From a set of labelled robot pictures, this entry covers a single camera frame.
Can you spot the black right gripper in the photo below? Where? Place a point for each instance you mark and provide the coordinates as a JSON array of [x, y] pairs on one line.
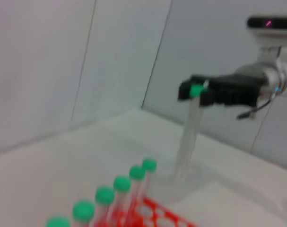
[[235, 91]]

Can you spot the green capped clear test tube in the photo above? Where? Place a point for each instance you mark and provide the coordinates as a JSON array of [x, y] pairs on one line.
[[122, 184], [104, 195], [58, 221], [191, 123], [137, 172], [83, 210], [149, 164]]

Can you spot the orange plastic test tube rack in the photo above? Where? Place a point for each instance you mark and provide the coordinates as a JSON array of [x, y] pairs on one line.
[[157, 212]]

